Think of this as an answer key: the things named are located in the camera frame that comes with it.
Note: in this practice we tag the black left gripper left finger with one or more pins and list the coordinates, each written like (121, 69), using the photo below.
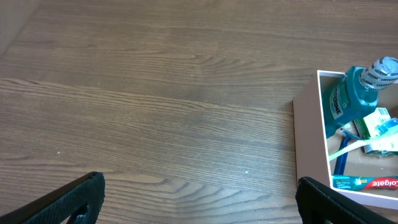
(79, 201)

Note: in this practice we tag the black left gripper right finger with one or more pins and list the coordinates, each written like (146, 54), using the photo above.
(319, 204)

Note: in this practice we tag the toothpaste tube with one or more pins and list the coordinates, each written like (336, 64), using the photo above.
(356, 183)

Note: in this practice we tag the blue disposable razor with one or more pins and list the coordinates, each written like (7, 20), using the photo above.
(341, 160)

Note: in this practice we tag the green white soap packet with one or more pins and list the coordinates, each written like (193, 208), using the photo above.
(367, 129)

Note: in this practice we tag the blue mouthwash bottle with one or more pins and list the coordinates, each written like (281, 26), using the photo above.
(356, 95)

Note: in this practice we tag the white cardboard box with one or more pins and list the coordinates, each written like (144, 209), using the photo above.
(312, 148)

